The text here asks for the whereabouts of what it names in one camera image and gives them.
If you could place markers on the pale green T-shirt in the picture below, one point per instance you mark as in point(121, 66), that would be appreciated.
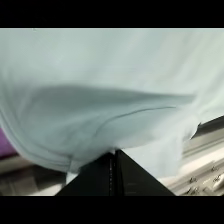
point(100, 83)

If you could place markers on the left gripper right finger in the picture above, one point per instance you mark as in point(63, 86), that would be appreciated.
point(136, 178)

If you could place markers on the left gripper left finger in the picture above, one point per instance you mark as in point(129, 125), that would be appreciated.
point(95, 176)

